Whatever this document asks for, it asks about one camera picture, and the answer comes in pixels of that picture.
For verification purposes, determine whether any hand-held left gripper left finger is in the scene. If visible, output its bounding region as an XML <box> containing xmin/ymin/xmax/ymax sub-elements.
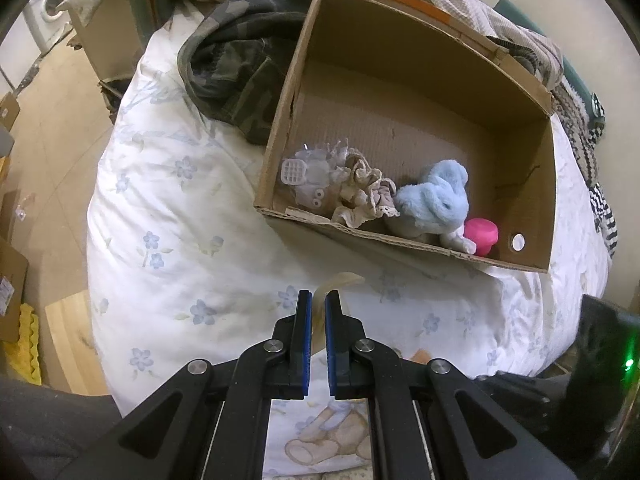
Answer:
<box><xmin>70</xmin><ymin>290</ymin><xmax>314</xmax><ymax>480</ymax></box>

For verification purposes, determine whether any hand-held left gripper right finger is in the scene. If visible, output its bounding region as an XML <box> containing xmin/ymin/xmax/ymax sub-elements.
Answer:
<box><xmin>325</xmin><ymin>290</ymin><xmax>576</xmax><ymax>480</ymax></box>

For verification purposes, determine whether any beige lace cloth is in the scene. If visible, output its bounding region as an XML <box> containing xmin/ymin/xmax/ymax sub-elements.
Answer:
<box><xmin>330</xmin><ymin>147</ymin><xmax>401</xmax><ymax>228</ymax></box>

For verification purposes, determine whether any clear grid silicone tray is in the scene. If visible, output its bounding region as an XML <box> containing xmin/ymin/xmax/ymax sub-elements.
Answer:
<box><xmin>281</xmin><ymin>158</ymin><xmax>307</xmax><ymax>186</ymax></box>

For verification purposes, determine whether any clear plastic packet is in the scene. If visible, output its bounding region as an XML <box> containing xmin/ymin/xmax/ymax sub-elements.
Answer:
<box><xmin>295</xmin><ymin>142</ymin><xmax>348</xmax><ymax>209</ymax></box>

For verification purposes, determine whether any pink silicone cup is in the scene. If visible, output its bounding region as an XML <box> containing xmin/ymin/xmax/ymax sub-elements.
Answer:
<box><xmin>462</xmin><ymin>217</ymin><xmax>500</xmax><ymax>257</ymax></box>

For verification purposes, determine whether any light blue plush bunny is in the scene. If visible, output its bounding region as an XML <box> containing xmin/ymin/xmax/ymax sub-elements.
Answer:
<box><xmin>390</xmin><ymin>160</ymin><xmax>477</xmax><ymax>255</ymax></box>

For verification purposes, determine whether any black white striped cloth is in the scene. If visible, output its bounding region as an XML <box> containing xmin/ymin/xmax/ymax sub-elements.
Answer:
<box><xmin>587</xmin><ymin>182</ymin><xmax>621</xmax><ymax>261</ymax></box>

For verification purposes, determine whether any black white patterned blanket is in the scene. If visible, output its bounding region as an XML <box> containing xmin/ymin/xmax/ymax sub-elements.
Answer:
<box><xmin>552</xmin><ymin>80</ymin><xmax>608</xmax><ymax>186</ymax></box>

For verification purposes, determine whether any person's grey trouser leg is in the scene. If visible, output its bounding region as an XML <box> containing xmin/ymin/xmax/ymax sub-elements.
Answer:
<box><xmin>0</xmin><ymin>377</ymin><xmax>123</xmax><ymax>480</ymax></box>

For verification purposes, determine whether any yellow foam sheet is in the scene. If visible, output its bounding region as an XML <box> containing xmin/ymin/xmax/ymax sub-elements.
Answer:
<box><xmin>10</xmin><ymin>305</ymin><xmax>43</xmax><ymax>386</ymax></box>

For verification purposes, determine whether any camouflage jacket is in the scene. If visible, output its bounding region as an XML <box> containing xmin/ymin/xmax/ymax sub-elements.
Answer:
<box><xmin>177</xmin><ymin>0</ymin><xmax>321</xmax><ymax>143</ymax></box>

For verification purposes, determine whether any flat cardboard box on floor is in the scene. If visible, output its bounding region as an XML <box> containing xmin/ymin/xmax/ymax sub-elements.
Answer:
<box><xmin>0</xmin><ymin>235</ymin><xmax>30</xmax><ymax>343</ymax></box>

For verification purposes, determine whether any teal pillow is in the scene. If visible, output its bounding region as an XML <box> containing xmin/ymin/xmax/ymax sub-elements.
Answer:
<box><xmin>492</xmin><ymin>0</ymin><xmax>596</xmax><ymax>96</ymax></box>

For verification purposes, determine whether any large cardboard box beside bed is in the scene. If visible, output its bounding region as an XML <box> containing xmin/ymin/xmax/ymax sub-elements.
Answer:
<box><xmin>67</xmin><ymin>0</ymin><xmax>148</xmax><ymax>83</ymax></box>

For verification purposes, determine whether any white washing machine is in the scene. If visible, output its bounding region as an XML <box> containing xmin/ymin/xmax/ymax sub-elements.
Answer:
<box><xmin>22</xmin><ymin>0</ymin><xmax>73</xmax><ymax>56</ymax></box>

